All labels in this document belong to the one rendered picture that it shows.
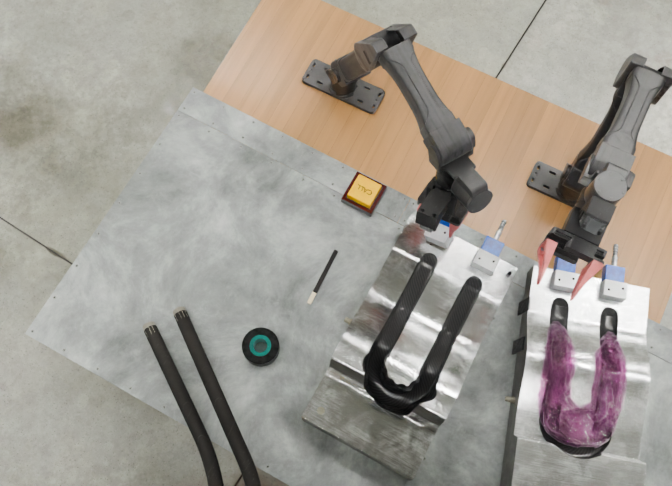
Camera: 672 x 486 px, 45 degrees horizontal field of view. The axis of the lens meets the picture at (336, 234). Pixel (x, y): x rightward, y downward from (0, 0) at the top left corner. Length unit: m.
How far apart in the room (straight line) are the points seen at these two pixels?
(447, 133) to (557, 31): 1.69
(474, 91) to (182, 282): 0.85
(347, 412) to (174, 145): 0.75
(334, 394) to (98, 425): 1.12
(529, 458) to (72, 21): 2.26
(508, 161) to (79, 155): 1.55
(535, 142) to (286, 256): 0.66
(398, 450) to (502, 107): 0.87
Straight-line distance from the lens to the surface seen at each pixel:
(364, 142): 1.96
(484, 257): 1.77
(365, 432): 1.72
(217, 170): 1.94
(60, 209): 2.88
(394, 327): 1.72
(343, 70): 1.85
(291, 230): 1.87
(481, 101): 2.05
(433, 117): 1.54
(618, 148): 1.58
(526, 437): 1.75
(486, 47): 3.09
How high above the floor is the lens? 2.57
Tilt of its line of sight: 71 degrees down
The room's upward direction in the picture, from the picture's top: 4 degrees clockwise
